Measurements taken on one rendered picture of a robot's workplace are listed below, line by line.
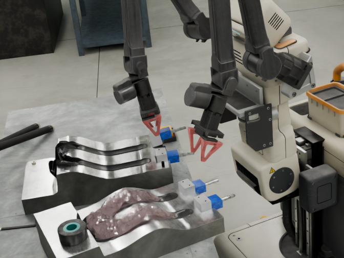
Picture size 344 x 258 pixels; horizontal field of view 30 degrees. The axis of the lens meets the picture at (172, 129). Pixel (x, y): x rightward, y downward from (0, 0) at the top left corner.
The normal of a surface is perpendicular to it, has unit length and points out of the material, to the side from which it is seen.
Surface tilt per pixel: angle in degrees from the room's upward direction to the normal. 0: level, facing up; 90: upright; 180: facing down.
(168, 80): 0
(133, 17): 78
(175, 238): 90
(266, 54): 90
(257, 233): 0
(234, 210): 0
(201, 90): 90
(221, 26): 90
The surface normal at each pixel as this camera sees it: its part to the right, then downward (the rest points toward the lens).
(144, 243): 0.43, 0.36
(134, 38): 0.45, 0.07
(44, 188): -0.11, -0.89
